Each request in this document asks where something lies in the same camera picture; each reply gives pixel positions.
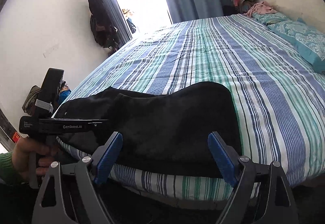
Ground person's left forearm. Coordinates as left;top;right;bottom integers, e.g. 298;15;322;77
0;151;26;187

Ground person's left hand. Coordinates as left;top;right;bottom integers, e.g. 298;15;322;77
13;137;59;176

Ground dark bag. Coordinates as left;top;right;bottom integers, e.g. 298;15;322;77
223;5;239;16

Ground small teal patterned pillow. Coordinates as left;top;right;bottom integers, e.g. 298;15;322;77
253;11;293;27

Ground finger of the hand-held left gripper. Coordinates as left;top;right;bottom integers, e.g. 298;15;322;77
52;117;110;126

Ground black pants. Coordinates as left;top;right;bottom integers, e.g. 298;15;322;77
52;81;243;179

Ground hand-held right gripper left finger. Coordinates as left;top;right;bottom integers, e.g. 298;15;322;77
32;132;124;224

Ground tan cloth pile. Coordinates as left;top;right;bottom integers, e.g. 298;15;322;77
22;85;42;116

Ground pink cloth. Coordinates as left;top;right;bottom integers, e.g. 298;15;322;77
244;2;279;17

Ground narrow blue curtain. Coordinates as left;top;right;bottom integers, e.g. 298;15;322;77
88;0;133;42

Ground bed with striped sheet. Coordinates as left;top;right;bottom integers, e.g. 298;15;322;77
53;14;325;201

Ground large teal patterned pillow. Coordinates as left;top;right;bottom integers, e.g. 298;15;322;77
267;20;325;74

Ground coat rack with dark clothes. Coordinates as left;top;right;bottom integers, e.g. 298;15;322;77
86;0;121;57

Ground clothes on balcony rack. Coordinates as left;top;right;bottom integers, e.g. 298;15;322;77
122;9;137;34

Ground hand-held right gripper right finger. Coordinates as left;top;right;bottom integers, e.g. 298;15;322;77
208;132;299;224

